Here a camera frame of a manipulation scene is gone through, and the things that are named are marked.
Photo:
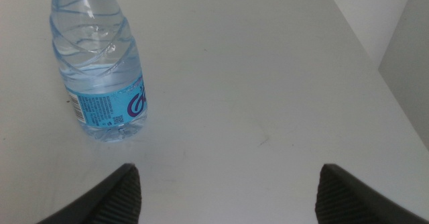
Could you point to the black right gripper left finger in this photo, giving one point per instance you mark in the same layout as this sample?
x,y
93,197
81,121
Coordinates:
x,y
117,200

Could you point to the clear water bottle blue cap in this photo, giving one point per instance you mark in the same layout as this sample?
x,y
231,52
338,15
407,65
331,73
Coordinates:
x,y
100,66

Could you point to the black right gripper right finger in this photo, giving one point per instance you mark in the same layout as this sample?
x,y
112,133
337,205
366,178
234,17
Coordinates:
x,y
342,200

